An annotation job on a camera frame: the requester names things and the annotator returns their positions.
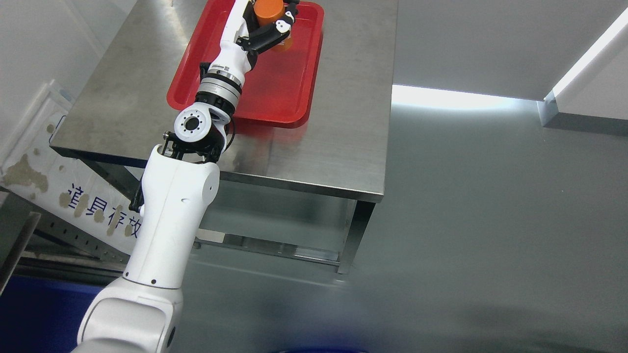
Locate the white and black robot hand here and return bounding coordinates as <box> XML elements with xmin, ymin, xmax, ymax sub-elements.
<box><xmin>200</xmin><ymin>0</ymin><xmax>299</xmax><ymax>85</ymax></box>

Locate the orange cylindrical capacitor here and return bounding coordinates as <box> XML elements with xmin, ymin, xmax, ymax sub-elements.
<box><xmin>254</xmin><ymin>0</ymin><xmax>292</xmax><ymax>52</ymax></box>

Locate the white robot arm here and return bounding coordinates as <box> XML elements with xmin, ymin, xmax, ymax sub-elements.
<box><xmin>74</xmin><ymin>60</ymin><xmax>251</xmax><ymax>353</ymax></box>

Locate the red plastic tray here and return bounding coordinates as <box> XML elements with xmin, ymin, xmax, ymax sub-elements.
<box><xmin>166</xmin><ymin>0</ymin><xmax>324</xmax><ymax>128</ymax></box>

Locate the stainless steel table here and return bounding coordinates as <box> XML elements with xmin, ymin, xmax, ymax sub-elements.
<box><xmin>50</xmin><ymin>0</ymin><xmax>398</xmax><ymax>274</ymax></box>

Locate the white sign with characters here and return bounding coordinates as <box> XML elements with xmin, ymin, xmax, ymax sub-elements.
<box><xmin>1</xmin><ymin>81</ymin><xmax>142</xmax><ymax>254</ymax></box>

